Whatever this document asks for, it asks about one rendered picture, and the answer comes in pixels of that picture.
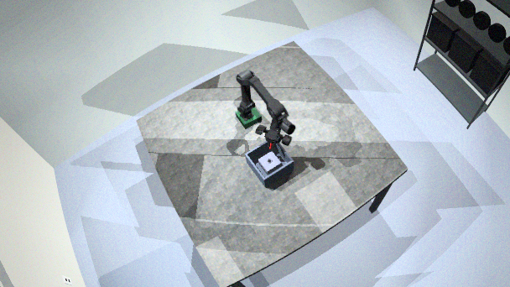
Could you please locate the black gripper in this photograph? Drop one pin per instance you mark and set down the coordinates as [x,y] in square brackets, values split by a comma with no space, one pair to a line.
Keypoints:
[286,140]

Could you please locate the white square plate with hole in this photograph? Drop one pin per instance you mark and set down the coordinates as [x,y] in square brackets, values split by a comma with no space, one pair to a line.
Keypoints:
[270,163]

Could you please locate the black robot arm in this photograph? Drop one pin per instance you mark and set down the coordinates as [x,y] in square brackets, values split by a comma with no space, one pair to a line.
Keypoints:
[246,79]

